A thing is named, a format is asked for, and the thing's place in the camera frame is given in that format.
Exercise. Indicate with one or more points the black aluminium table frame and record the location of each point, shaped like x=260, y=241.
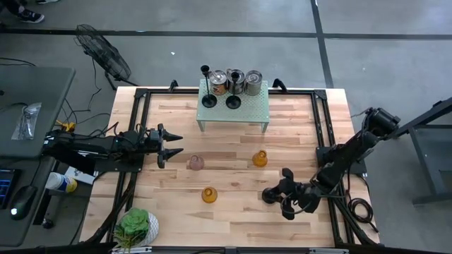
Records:
x=169, y=91

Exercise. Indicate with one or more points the black computer mouse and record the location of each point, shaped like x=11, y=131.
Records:
x=23, y=202

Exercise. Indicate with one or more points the clear plastic bag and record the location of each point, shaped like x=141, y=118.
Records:
x=26, y=121

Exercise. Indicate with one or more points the grey side table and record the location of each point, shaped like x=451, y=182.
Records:
x=46, y=91

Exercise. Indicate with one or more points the green succulent in white pot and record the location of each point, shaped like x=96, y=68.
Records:
x=136, y=225

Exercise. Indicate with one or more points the candle tin with orange label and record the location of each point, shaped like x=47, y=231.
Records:
x=218, y=83

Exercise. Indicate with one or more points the pink glass candle holder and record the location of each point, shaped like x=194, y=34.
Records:
x=196, y=163

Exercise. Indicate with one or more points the person's shoe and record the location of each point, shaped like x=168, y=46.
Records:
x=31, y=16

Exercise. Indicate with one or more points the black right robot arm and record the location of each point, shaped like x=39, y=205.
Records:
x=353, y=148

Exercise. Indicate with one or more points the tall black candlestick holder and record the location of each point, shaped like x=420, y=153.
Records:
x=209, y=102

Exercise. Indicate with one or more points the black floor fan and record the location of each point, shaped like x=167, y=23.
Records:
x=106, y=56

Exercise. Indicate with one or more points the medium black candlestick holder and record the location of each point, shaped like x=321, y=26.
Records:
x=233, y=102

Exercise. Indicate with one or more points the white wipes canister yellow lid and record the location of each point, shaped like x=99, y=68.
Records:
x=60, y=182

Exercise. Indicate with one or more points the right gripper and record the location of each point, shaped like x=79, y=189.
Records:
x=305, y=197

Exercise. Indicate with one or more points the black clamp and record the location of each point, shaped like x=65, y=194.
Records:
x=279, y=84
x=173, y=85

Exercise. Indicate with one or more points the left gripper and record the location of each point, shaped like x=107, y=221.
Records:
x=155, y=141

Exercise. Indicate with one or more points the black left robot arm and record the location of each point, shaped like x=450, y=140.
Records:
x=88, y=148

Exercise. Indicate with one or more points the amber glass candle holder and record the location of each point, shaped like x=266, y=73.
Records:
x=259, y=159
x=209, y=195

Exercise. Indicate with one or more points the silver metal bracket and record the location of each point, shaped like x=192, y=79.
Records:
x=328, y=251

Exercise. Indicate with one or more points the white paper leaflet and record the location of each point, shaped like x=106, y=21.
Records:
x=79, y=175

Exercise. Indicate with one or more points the green perforated metal shelf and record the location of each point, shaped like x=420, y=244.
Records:
x=254, y=109

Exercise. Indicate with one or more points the silver lidded candle tin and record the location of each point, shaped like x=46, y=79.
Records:
x=254, y=83
x=242, y=84

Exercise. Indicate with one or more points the short black candlestick holder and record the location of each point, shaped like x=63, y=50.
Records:
x=268, y=197

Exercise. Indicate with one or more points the grey desk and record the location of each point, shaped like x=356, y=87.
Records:
x=33, y=174

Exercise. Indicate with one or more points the black metal stand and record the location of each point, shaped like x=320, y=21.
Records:
x=425, y=169

